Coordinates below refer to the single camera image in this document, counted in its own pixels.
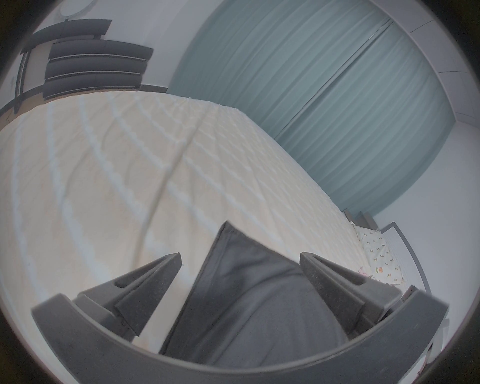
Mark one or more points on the pink garment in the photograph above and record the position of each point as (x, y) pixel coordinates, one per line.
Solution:
(364, 273)

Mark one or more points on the white printed pillow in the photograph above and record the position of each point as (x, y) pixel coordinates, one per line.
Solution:
(378, 255)

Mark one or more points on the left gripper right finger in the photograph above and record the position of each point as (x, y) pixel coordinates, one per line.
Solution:
(345, 296)

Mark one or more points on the black chest of drawers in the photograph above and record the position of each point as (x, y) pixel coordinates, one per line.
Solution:
(93, 63)

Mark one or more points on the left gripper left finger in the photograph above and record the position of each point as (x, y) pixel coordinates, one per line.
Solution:
(138, 296)

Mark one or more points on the blue-green curtain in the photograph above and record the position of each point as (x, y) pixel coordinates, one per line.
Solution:
(262, 56)
(375, 131)

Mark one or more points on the grey bedside table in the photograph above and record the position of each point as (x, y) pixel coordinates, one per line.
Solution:
(365, 219)

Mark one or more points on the black T-shirt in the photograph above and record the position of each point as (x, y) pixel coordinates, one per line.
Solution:
(243, 300)

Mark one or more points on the bed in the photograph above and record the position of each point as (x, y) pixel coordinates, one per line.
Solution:
(112, 168)

